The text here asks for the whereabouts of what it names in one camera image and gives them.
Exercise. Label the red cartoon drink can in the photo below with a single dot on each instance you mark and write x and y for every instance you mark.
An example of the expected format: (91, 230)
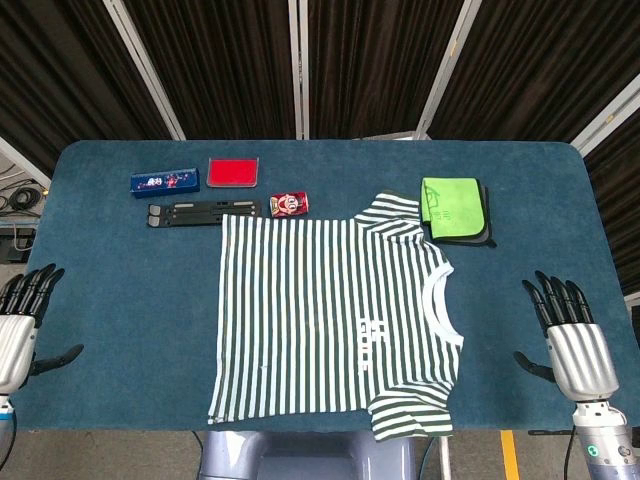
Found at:
(289, 205)

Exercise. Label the blue printed cardboard box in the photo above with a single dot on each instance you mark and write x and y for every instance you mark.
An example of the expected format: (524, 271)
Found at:
(165, 183)

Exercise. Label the blue table cover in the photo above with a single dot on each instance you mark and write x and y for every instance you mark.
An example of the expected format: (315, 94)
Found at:
(125, 300)

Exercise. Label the grey robot torso base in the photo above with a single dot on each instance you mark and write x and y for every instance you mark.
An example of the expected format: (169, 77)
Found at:
(300, 455)

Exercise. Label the dark brown curtain panel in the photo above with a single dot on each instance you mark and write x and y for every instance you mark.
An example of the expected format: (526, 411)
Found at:
(370, 65)
(225, 65)
(540, 60)
(60, 65)

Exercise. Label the green grey microfiber cloth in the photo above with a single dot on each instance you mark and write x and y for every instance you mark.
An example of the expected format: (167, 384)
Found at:
(452, 207)

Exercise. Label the green white striped t-shirt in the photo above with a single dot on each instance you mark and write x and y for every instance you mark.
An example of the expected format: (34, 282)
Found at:
(300, 300)

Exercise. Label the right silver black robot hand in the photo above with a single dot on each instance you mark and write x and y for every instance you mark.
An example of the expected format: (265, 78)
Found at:
(582, 360)

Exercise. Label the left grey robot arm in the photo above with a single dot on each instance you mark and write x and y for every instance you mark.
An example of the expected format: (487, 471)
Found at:
(4, 417)

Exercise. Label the red rectangular tray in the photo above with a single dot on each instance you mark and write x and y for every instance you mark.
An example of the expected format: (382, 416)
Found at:
(233, 172)

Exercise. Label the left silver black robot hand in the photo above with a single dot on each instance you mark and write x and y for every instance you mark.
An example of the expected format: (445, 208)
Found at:
(15, 350)

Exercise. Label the white partition post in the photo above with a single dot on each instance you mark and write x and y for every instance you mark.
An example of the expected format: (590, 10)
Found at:
(607, 120)
(148, 75)
(25, 162)
(448, 65)
(299, 75)

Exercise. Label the black folding stand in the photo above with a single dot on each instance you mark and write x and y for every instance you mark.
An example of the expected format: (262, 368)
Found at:
(200, 212)

